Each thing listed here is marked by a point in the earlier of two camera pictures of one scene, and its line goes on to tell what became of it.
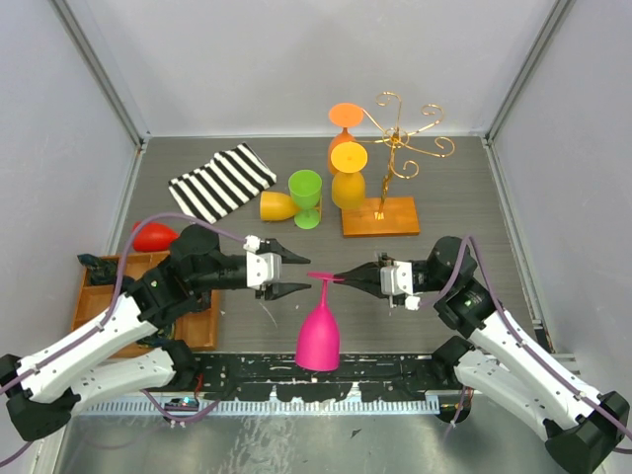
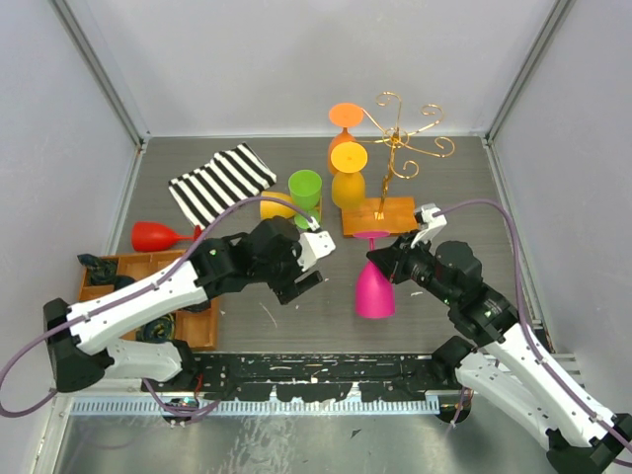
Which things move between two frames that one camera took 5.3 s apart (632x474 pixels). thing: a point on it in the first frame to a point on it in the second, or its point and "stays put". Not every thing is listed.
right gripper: x=365 y=276 to x=394 y=258
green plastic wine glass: x=305 y=187 stays put
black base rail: x=282 y=374 stays put
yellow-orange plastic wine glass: x=349 y=183 stays put
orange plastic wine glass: x=344 y=116 stays put
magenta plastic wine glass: x=318 y=339 to x=374 y=296
